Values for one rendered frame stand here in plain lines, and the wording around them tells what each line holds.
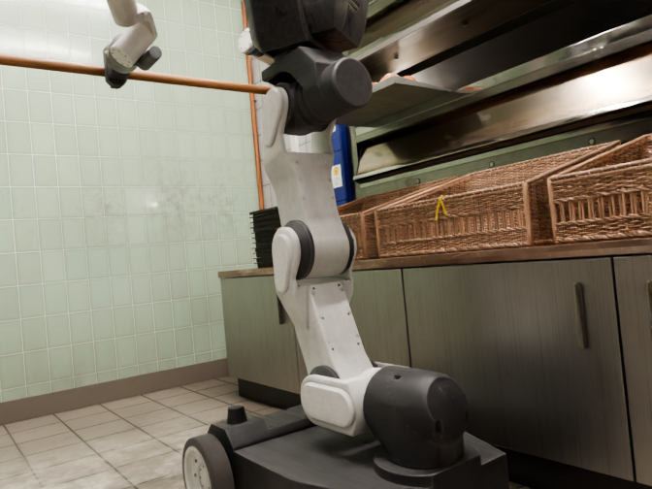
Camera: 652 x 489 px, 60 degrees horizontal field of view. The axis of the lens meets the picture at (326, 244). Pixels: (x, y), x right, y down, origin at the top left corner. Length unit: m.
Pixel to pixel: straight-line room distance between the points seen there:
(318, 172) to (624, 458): 0.90
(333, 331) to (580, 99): 1.07
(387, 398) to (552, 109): 1.17
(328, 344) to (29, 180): 1.96
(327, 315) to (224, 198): 1.97
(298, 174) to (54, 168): 1.80
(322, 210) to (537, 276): 0.51
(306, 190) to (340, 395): 0.48
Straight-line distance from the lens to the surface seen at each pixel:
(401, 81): 2.06
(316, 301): 1.32
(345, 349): 1.32
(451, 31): 2.22
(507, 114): 2.07
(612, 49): 1.90
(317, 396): 1.27
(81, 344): 2.94
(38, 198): 2.93
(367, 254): 1.80
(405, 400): 1.11
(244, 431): 1.43
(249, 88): 1.98
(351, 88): 1.26
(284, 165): 1.36
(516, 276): 1.37
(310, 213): 1.33
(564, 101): 1.95
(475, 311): 1.45
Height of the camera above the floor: 0.60
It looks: 1 degrees up
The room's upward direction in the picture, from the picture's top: 5 degrees counter-clockwise
